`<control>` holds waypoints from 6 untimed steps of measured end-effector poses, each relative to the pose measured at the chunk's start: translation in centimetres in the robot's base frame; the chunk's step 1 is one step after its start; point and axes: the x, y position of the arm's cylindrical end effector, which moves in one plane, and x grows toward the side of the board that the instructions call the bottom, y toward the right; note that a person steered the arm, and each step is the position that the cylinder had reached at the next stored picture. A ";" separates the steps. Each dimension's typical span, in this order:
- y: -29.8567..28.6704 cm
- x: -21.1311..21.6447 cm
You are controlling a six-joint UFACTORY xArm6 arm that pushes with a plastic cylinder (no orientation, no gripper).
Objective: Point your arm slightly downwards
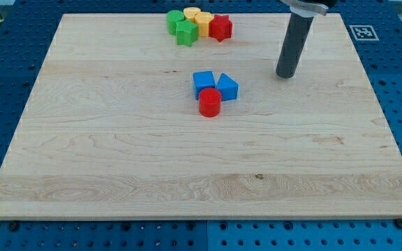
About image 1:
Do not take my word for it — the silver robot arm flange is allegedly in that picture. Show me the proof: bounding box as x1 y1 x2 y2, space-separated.
280 0 338 17

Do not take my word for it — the red cylinder block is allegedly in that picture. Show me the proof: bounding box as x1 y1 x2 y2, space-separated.
199 88 222 117

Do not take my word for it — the blue cube block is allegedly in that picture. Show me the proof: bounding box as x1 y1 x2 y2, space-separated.
193 71 216 100

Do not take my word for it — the blue triangle block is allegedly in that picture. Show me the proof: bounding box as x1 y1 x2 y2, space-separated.
216 73 239 101

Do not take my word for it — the light wooden board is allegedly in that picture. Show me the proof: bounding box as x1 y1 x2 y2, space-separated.
0 14 402 221

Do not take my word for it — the green star block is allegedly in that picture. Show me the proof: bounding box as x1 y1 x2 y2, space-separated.
175 20 198 47

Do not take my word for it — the red star block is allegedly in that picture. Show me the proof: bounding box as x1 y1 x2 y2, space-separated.
209 14 233 42

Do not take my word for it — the yellow hexagon block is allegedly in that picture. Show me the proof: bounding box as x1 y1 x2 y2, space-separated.
194 11 214 37

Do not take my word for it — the green cylinder block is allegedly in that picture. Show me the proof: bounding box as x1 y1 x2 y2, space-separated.
166 10 185 36

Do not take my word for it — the yellow cylinder block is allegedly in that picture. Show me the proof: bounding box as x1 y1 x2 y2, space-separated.
183 7 201 22

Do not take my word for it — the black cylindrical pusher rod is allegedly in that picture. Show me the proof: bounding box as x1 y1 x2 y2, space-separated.
275 13 313 79

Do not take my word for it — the white fiducial marker tag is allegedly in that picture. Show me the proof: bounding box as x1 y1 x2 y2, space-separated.
350 24 379 41

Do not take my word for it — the black bolt left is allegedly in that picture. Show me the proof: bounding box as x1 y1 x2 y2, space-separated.
7 221 19 232

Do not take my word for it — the black bolt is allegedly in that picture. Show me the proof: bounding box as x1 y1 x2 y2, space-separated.
7 221 19 232
394 218 402 229

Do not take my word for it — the black bolt right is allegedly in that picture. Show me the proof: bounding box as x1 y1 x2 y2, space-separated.
394 218 402 229

